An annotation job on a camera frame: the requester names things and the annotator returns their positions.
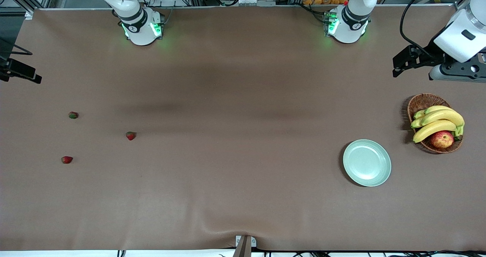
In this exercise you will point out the yellow banana bunch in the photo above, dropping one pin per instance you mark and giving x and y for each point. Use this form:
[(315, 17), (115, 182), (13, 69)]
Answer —
[(440, 116)]

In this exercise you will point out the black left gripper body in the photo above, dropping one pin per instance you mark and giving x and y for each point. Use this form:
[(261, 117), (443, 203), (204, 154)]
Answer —
[(429, 53)]

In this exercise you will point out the pale green round plate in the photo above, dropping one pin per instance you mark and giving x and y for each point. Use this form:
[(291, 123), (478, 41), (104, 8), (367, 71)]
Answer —
[(366, 163)]

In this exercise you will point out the brown table cloth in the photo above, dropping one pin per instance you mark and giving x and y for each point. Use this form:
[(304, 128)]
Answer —
[(243, 173)]

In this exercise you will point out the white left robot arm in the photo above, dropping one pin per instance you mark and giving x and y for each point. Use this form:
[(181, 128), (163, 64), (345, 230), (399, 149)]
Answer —
[(351, 21)]

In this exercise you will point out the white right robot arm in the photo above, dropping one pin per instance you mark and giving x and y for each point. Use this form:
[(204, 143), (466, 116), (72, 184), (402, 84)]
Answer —
[(140, 33)]

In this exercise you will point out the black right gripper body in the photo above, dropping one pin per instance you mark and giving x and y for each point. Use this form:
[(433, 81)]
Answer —
[(7, 68)]

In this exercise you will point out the white power strip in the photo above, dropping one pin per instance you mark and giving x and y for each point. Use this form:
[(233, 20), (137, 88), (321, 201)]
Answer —
[(252, 1)]

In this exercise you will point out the red strawberry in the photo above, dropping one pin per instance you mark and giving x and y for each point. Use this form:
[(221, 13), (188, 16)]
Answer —
[(130, 136), (67, 160), (73, 115)]

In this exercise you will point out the brown wicker basket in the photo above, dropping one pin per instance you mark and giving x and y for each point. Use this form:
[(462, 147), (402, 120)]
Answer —
[(423, 102)]

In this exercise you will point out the grey metal clamp bracket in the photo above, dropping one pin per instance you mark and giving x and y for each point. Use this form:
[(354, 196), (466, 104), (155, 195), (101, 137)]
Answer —
[(245, 247)]

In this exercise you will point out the red yellow apple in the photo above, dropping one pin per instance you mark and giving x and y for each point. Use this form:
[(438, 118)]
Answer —
[(442, 139)]

